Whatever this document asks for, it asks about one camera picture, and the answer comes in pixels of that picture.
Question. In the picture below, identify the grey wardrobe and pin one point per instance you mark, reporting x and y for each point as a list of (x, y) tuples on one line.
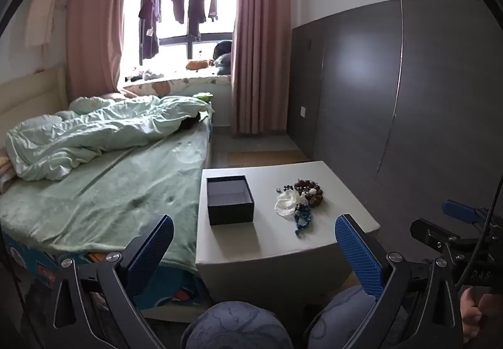
[(393, 97)]

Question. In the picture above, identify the beige headboard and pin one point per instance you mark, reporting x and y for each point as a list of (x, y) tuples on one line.
[(31, 93)]

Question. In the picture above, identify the person's knees in grey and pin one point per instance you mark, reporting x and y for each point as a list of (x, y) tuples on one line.
[(235, 327)]

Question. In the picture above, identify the pink curtain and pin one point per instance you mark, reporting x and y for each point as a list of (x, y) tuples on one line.
[(94, 30), (259, 38)]

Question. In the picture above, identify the orange plush toy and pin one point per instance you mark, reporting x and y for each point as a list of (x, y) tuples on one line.
[(196, 64)]

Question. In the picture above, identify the white wall socket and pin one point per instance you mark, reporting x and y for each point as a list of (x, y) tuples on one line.
[(303, 112)]

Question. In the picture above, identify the printed window seat cushion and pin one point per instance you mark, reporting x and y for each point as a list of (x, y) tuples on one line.
[(177, 85)]

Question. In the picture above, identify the flat cardboard sheet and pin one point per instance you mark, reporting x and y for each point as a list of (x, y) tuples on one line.
[(255, 155)]

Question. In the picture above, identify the person's right hand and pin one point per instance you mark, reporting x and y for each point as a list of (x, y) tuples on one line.
[(473, 313)]

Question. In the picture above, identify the printed pillow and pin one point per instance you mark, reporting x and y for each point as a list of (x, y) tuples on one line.
[(4, 172)]

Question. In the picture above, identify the dark purple hanging shirt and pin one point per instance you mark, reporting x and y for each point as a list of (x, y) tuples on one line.
[(149, 22)]

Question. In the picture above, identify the pile of clothes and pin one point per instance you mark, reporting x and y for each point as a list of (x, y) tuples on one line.
[(145, 76)]

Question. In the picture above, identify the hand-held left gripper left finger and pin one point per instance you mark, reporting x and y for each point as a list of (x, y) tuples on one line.
[(153, 243)]

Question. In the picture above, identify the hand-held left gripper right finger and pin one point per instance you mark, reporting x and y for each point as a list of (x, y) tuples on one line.
[(357, 254)]

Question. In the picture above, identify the dark hanging top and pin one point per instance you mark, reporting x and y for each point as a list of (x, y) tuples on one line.
[(197, 3)]

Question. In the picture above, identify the black jewelry box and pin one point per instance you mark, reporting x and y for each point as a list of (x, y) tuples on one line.
[(232, 215)]

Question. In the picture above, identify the green plush item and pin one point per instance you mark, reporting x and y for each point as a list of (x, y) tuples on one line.
[(204, 96)]

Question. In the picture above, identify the dark blue cushion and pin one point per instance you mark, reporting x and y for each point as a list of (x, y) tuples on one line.
[(224, 54)]

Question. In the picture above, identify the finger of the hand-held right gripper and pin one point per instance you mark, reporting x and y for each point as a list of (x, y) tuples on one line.
[(428, 234), (459, 211)]

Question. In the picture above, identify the black cloth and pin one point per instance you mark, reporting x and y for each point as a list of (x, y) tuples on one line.
[(190, 122)]

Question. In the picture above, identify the bed with green sheet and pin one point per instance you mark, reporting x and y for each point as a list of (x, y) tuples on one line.
[(118, 195)]

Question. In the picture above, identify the person's right leg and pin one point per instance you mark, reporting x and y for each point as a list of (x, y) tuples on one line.
[(338, 317)]

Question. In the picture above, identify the white low table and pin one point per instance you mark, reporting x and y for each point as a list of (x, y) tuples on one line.
[(235, 243)]

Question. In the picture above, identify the clear bangle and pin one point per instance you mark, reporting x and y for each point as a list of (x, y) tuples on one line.
[(289, 204)]

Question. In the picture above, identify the light green duvet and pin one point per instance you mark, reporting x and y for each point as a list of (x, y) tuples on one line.
[(78, 136)]

